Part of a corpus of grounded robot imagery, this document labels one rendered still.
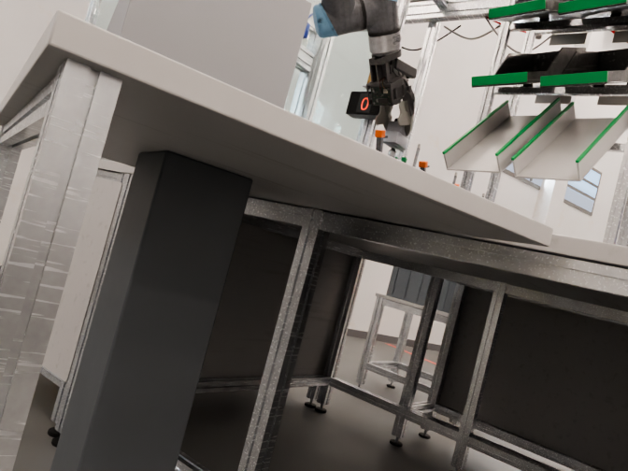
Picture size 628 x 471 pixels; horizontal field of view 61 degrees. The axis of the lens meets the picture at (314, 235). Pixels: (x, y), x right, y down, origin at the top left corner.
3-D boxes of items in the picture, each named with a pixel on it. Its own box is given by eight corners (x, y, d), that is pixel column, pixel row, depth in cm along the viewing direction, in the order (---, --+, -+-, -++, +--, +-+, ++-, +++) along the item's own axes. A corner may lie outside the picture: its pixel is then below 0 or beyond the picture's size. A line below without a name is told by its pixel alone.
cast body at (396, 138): (395, 142, 133) (402, 115, 133) (380, 141, 136) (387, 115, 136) (409, 152, 140) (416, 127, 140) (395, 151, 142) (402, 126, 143)
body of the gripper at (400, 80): (367, 107, 132) (361, 58, 126) (386, 96, 137) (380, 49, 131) (394, 108, 127) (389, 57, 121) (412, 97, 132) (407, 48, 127)
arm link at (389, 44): (378, 30, 129) (408, 28, 124) (380, 49, 132) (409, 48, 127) (362, 37, 125) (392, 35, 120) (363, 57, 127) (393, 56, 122)
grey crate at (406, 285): (478, 321, 299) (488, 281, 300) (383, 294, 337) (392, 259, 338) (501, 325, 333) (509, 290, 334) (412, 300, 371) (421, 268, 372)
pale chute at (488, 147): (501, 173, 108) (497, 153, 106) (446, 170, 118) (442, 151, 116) (562, 116, 122) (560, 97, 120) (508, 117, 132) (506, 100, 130)
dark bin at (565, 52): (526, 83, 110) (527, 46, 109) (471, 88, 120) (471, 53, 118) (584, 79, 128) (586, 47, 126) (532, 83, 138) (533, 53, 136)
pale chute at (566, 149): (580, 181, 99) (578, 160, 97) (514, 178, 109) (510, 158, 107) (636, 119, 113) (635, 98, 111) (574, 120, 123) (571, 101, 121)
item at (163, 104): (47, 44, 41) (57, 7, 41) (-8, 122, 115) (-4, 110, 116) (549, 247, 80) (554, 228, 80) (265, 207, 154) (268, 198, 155)
